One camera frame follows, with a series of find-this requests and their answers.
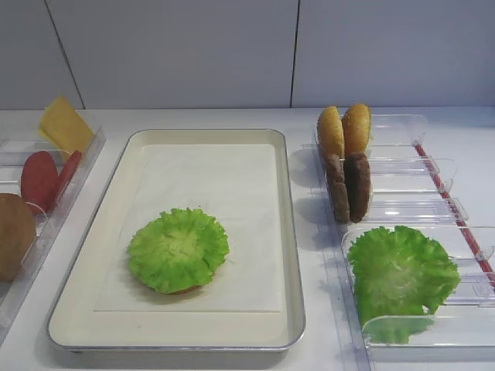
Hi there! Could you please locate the left brown meat patty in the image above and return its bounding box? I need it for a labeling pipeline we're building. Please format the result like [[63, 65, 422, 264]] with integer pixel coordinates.
[[326, 154, 350, 224]]

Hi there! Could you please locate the green lettuce leaf on bun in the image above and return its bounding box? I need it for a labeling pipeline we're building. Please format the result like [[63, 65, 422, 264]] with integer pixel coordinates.
[[127, 208, 230, 294]]

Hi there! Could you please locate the right brown meat patty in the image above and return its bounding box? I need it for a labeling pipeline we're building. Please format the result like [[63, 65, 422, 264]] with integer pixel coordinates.
[[343, 152, 371, 223]]

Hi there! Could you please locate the green lettuce leaf in rack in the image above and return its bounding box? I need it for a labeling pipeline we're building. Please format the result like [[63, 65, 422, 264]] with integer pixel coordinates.
[[347, 226, 461, 344]]

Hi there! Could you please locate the clear acrylic left rack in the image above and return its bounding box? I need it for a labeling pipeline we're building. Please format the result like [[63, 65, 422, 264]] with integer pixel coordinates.
[[1, 128, 106, 340]]

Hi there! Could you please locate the brown bun top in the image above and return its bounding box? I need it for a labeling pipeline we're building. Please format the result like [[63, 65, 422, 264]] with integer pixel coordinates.
[[1, 193, 36, 282]]

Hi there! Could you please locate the right golden bun half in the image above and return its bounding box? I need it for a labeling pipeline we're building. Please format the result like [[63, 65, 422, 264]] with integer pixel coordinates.
[[342, 103, 371, 157]]

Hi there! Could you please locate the clear acrylic rack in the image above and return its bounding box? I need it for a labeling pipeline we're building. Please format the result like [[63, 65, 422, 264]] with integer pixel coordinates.
[[306, 114, 494, 370], [1, 128, 106, 340]]

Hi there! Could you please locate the clear acrylic right rack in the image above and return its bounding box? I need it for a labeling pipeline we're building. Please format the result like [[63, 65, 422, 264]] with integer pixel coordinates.
[[306, 114, 494, 370]]

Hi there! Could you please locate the yellow cheese slice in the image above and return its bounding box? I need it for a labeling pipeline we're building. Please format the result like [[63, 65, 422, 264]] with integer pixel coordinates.
[[38, 96, 94, 162]]

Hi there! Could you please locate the large red tomato slice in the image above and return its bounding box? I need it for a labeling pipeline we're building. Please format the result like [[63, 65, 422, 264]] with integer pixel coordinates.
[[21, 151, 58, 215]]

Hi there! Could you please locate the left golden bun half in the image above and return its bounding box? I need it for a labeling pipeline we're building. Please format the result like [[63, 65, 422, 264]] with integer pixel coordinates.
[[317, 106, 345, 158]]

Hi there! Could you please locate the cream metal serving tray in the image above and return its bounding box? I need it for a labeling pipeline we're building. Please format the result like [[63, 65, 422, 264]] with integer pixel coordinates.
[[48, 129, 306, 352]]

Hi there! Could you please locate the golden bun half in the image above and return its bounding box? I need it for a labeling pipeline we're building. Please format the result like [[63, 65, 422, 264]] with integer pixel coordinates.
[[342, 103, 371, 157], [317, 106, 345, 158]]

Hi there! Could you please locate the thin red tomato slice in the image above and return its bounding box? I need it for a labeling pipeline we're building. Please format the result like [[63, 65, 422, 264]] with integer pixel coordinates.
[[54, 151, 83, 203]]

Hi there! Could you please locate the brown meat patty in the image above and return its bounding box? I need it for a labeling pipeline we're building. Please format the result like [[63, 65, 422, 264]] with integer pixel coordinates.
[[343, 152, 371, 223], [326, 154, 350, 224]]

